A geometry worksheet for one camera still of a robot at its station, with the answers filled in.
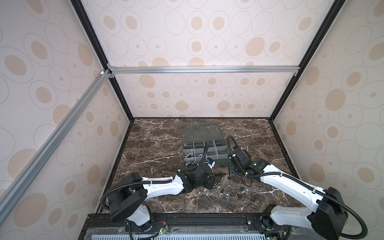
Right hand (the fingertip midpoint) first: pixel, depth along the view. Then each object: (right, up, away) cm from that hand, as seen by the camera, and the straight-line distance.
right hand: (236, 167), depth 83 cm
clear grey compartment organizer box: (-24, +16, +26) cm, 39 cm away
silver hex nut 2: (-6, -15, -2) cm, 16 cm away
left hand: (-11, -6, -3) cm, 13 cm away
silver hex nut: (-9, -15, -1) cm, 18 cm away
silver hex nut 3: (-10, -12, +2) cm, 16 cm away
